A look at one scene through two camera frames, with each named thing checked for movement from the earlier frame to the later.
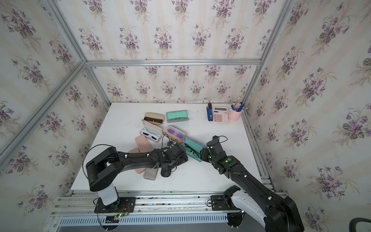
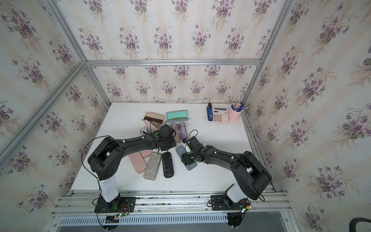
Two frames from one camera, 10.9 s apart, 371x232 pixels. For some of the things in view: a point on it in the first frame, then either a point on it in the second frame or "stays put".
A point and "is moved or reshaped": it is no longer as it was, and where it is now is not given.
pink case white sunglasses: x=151 y=132 stays put
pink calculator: x=220 y=114 stays put
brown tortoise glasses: x=152 y=119 stays put
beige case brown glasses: x=154 y=118 stays put
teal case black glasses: x=192 y=148 is moved or reshaped
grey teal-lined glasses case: x=178 y=116 stays put
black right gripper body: x=206 y=156 to x=189 y=158
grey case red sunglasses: x=150 y=173 stays put
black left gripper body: x=175 y=162 to x=168 y=143
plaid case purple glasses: x=176 y=134 is moved or reshaped
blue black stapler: x=209 y=111 stays put
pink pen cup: x=234 y=116 stays put
